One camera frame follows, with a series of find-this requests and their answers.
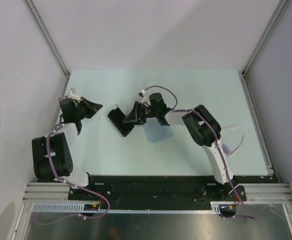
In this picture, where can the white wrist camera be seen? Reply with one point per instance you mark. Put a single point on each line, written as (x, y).
(72, 94)
(142, 96)

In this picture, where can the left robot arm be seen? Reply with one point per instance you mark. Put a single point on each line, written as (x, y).
(51, 154)

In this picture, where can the right aluminium corner post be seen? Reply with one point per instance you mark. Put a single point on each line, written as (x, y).
(266, 34)

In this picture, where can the light blue cleaning cloth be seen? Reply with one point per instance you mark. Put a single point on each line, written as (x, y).
(155, 132)

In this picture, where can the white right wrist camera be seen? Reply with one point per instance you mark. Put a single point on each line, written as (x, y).
(142, 96)

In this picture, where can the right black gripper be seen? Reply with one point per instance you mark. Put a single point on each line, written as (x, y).
(134, 116)

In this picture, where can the black glasses case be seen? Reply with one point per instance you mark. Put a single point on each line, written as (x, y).
(117, 117)

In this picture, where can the aluminium corner post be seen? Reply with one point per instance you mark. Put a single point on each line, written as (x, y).
(35, 15)
(266, 34)

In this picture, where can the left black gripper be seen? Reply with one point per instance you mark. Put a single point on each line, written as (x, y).
(93, 107)

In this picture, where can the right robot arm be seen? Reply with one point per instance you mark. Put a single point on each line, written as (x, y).
(201, 125)

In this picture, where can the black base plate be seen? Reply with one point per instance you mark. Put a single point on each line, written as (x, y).
(155, 194)

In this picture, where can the pink purple sunglasses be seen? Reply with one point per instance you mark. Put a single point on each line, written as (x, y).
(232, 139)

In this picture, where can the left aluminium corner post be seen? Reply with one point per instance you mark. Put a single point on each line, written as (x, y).
(35, 15)

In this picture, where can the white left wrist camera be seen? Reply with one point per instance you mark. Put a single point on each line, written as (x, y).
(72, 94)

